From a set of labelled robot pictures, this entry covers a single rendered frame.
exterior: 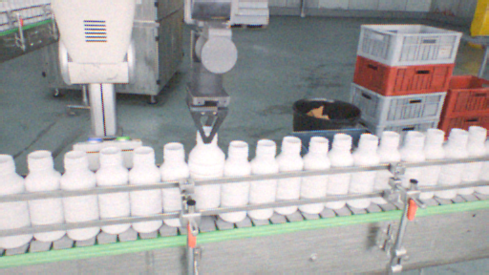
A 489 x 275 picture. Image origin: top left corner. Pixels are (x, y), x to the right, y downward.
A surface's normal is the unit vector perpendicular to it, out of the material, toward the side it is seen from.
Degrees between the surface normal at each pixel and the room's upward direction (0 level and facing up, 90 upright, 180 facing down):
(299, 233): 91
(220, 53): 89
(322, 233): 90
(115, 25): 90
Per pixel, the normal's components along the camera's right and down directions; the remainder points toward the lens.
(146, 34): -0.04, 0.39
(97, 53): 0.26, 0.40
